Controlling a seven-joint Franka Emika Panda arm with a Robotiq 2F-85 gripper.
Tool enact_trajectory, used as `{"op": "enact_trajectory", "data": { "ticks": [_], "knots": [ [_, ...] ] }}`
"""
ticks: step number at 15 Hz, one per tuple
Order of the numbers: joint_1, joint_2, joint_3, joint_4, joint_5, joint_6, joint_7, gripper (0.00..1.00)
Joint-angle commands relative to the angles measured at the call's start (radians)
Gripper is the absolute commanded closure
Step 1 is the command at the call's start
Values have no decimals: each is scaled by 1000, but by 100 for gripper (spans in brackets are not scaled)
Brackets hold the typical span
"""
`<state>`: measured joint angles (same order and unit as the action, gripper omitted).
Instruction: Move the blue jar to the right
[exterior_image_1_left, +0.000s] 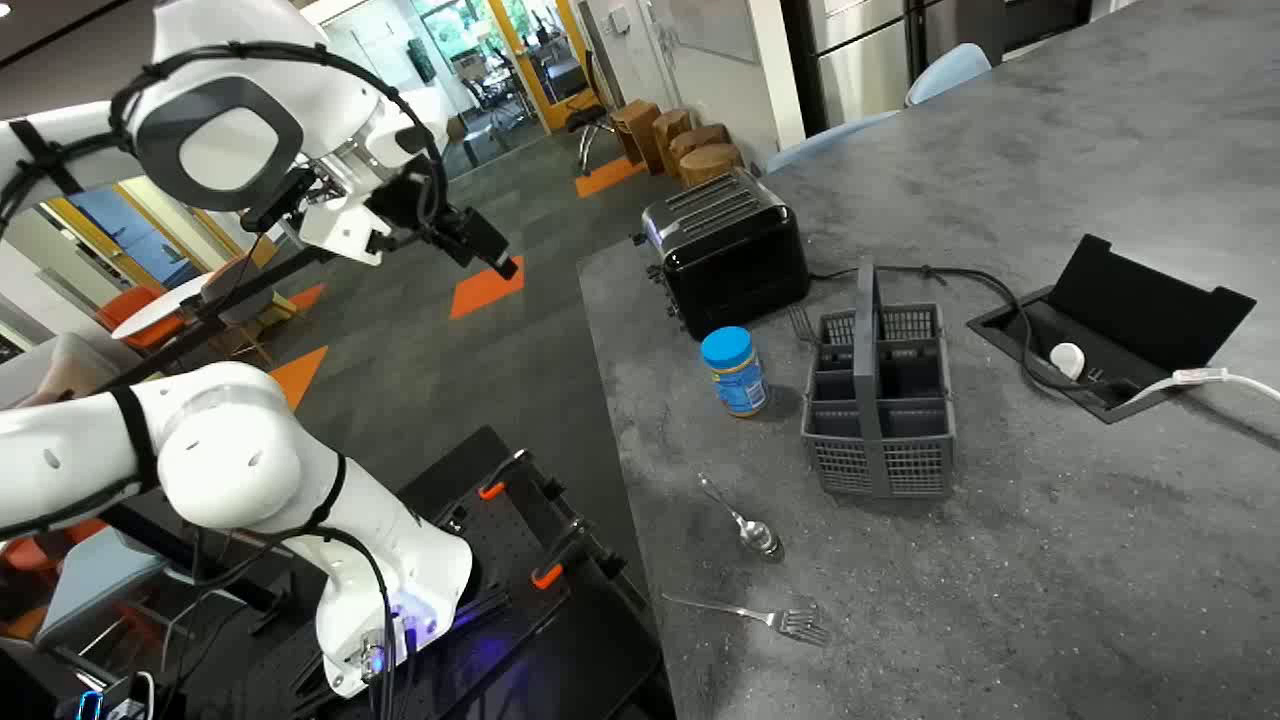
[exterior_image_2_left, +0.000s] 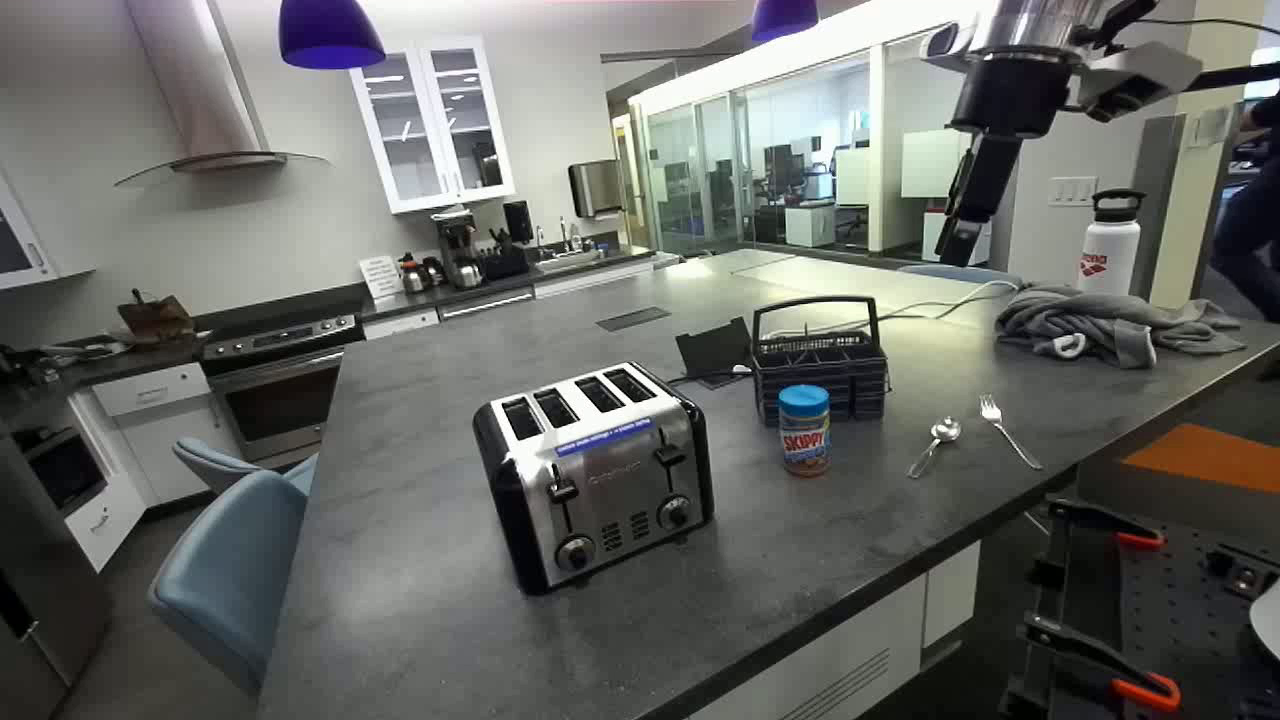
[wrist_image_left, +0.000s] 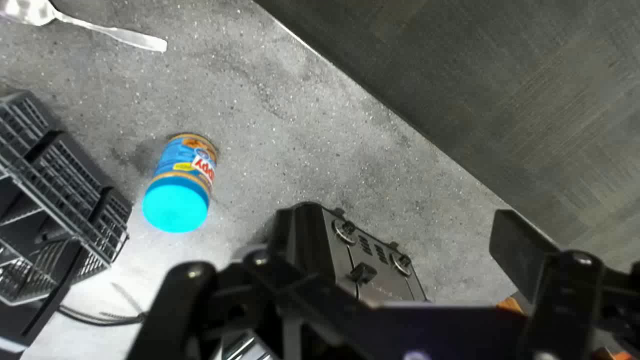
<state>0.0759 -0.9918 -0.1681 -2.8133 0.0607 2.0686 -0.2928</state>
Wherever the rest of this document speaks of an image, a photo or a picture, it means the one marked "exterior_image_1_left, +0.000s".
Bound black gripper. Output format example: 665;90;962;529
366;156;525;286

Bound blue lidded peanut butter jar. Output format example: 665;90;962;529
698;325;772;421

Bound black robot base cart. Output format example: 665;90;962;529
53;421;680;720

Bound brown wooden stools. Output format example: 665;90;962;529
605;98;748;192

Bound orange tipped black clamp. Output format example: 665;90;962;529
437;445;538;531
505;515;592;615

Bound black toaster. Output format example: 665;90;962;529
637;172;813;345

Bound light blue chair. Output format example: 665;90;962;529
899;40;1001;113
759;110;905;178

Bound silver metal spoon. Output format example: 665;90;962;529
693;474;785;564

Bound orange chair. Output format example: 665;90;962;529
95;272;209;351

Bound stainless steel refrigerator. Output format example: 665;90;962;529
775;0;944;136

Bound silver metal fork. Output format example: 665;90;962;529
659;587;831;649

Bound black table outlet box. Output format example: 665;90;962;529
963;233;1261;430

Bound black power cable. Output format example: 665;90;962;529
806;261;1073;391

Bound white power cable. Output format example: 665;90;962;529
1113;365;1280;410

